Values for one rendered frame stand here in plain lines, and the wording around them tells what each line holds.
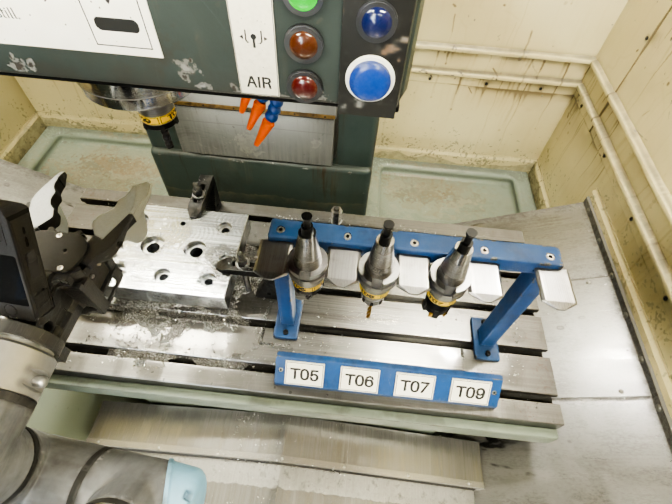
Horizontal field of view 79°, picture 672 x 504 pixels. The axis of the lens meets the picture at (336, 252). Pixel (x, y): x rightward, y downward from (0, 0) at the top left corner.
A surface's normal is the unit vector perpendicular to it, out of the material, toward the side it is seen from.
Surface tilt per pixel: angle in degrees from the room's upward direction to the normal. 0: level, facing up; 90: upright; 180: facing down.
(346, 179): 90
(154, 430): 7
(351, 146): 90
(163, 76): 90
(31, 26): 90
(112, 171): 0
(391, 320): 0
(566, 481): 24
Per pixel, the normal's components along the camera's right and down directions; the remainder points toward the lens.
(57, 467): 0.10, -0.79
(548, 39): -0.09, 0.81
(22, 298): -0.11, 0.46
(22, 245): 0.99, 0.15
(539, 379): 0.04, -0.58
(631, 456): -0.36, -0.58
